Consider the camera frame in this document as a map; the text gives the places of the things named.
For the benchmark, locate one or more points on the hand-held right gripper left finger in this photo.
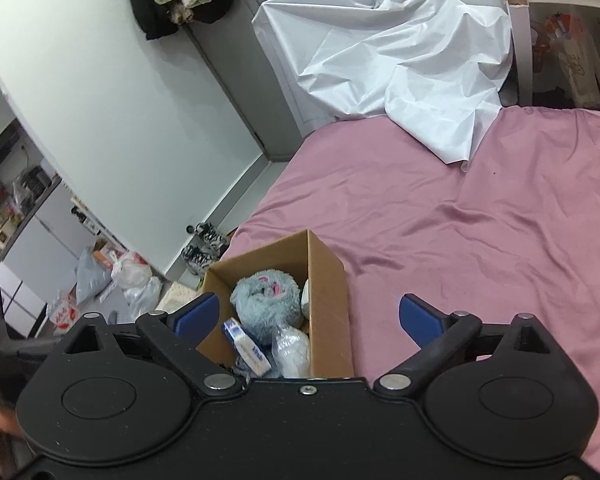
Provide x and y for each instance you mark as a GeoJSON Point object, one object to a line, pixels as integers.
{"type": "Point", "coordinates": [196, 316]}

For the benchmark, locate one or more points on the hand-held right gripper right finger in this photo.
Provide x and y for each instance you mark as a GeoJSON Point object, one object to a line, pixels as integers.
{"type": "Point", "coordinates": [420, 320]}

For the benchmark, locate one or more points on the blue packet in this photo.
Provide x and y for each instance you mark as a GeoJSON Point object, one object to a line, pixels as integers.
{"type": "Point", "coordinates": [245, 345]}

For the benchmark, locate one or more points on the cardboard box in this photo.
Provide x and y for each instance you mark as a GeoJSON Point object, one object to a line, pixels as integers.
{"type": "Point", "coordinates": [325, 280]}

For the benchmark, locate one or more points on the clear bag of white stuffing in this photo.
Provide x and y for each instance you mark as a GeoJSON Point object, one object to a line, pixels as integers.
{"type": "Point", "coordinates": [292, 355]}

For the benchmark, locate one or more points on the cream patterned box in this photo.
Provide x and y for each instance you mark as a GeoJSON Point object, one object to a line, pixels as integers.
{"type": "Point", "coordinates": [177, 296]}

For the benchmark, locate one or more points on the zebra striped slipper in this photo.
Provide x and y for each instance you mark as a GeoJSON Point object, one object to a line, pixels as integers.
{"type": "Point", "coordinates": [199, 259]}
{"type": "Point", "coordinates": [211, 234]}

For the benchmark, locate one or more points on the grey fluffy plush toy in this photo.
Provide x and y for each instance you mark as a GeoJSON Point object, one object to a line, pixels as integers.
{"type": "Point", "coordinates": [260, 305]}

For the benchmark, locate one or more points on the white red plastic bag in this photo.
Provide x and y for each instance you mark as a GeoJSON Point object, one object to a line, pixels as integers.
{"type": "Point", "coordinates": [132, 269]}

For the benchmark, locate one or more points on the pink bed sheet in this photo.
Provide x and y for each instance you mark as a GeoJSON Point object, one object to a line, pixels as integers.
{"type": "Point", "coordinates": [480, 240]}

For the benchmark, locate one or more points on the grey plastic bag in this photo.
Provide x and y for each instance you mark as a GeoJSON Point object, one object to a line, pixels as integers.
{"type": "Point", "coordinates": [92, 275]}

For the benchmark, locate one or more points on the white cabinet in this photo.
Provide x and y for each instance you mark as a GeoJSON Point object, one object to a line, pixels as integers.
{"type": "Point", "coordinates": [45, 240]}

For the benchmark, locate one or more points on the grey door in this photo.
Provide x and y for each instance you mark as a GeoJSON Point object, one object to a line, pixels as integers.
{"type": "Point", "coordinates": [240, 75]}

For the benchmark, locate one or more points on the white sheet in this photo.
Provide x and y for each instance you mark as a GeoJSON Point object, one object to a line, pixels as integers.
{"type": "Point", "coordinates": [370, 50]}

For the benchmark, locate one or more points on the printed paper bag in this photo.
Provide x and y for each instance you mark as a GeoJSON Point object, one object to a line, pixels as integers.
{"type": "Point", "coordinates": [575, 60]}

